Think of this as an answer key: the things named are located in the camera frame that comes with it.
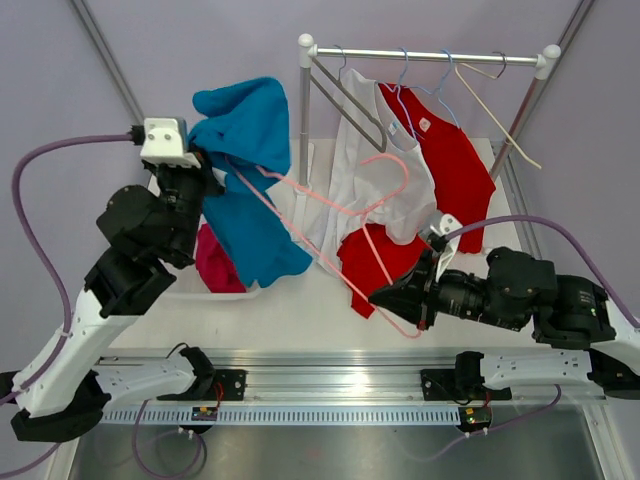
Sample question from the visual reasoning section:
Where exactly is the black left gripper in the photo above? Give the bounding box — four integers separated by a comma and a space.
144, 138, 229, 261

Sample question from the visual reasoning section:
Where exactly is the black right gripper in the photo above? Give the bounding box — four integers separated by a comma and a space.
368, 248, 524, 331

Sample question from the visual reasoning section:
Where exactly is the pink hanger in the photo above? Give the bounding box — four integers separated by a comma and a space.
224, 152, 425, 340

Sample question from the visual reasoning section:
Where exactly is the blue t shirt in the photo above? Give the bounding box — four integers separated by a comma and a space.
189, 77, 312, 289

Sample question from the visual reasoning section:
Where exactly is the magenta t shirt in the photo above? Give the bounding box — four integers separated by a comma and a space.
195, 224, 246, 294

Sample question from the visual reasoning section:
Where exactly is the white t shirt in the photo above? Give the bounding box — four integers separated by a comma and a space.
328, 69, 436, 245

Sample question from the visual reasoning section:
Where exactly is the grey hanger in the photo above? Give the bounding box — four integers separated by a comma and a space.
309, 45, 390, 154

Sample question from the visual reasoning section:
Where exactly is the light blue hanger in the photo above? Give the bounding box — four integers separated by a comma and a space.
380, 47, 423, 142
424, 49, 461, 129

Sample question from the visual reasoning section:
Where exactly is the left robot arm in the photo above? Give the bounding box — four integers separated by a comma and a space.
1, 146, 224, 443

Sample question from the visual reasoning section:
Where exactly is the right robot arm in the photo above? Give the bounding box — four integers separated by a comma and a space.
369, 247, 639, 400

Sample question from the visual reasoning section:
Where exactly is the red t shirt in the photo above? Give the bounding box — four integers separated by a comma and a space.
338, 86, 495, 318

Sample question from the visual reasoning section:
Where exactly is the cream white hanger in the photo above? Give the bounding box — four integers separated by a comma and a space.
453, 62, 542, 170

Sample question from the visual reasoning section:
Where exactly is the clear plastic basket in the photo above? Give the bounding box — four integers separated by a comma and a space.
163, 263, 262, 301

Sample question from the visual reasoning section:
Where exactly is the metal clothes rack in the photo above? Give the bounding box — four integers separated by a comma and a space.
294, 33, 562, 196

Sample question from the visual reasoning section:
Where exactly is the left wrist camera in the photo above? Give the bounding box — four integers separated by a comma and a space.
130, 117, 201, 169

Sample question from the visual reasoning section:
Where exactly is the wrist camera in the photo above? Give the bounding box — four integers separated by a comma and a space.
418, 210, 462, 281
130, 117, 201, 169

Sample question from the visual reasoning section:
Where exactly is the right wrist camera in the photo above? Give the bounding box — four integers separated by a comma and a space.
418, 210, 462, 281

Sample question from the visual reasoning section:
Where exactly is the aluminium mounting rail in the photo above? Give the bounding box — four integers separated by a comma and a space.
94, 347, 609, 407

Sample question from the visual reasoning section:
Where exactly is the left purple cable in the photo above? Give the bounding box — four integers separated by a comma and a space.
0, 133, 136, 406

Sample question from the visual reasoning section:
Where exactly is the white slotted cable duct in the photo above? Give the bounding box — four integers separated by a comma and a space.
101, 404, 461, 426

